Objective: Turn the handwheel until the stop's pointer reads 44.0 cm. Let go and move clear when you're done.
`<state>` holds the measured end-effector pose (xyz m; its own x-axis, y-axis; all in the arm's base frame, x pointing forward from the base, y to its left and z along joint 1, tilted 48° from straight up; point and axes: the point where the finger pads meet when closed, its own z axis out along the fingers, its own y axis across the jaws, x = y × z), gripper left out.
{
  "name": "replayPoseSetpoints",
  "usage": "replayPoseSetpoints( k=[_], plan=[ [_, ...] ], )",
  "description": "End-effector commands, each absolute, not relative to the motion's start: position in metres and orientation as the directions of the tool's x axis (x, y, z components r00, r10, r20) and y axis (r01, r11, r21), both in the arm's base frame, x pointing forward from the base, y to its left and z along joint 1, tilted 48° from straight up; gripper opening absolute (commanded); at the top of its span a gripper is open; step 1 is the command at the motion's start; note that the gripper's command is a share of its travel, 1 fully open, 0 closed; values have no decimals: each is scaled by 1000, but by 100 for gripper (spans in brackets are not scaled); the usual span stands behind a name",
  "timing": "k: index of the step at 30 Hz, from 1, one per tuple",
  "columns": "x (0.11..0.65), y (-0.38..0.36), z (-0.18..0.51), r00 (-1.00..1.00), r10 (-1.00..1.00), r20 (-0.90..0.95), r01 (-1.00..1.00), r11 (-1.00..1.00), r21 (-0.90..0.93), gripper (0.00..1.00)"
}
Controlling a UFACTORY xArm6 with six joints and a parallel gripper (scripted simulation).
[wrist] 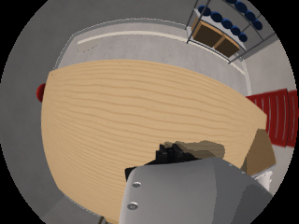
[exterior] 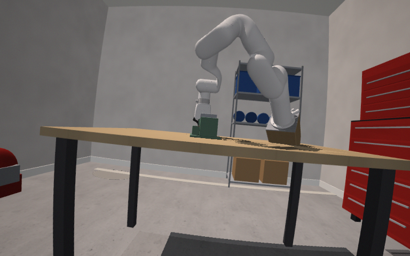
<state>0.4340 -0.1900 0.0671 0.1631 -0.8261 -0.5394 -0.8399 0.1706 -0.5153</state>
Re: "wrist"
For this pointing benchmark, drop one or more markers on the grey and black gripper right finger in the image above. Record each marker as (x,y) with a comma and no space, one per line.
(180,156)

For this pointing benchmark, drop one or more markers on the green slide mechanism with black handwheel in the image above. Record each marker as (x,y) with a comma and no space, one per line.
(170,155)

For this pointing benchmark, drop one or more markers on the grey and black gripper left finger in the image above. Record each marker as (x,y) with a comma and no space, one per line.
(159,159)

